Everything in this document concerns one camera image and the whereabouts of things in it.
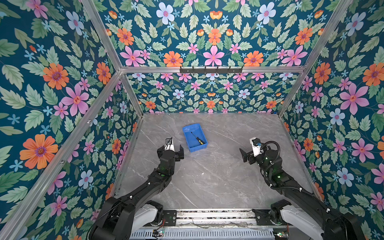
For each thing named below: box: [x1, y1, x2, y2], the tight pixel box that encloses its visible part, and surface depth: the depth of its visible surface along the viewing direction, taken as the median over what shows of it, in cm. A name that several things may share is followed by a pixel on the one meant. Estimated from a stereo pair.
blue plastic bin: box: [182, 123, 208, 153], surface depth 106 cm
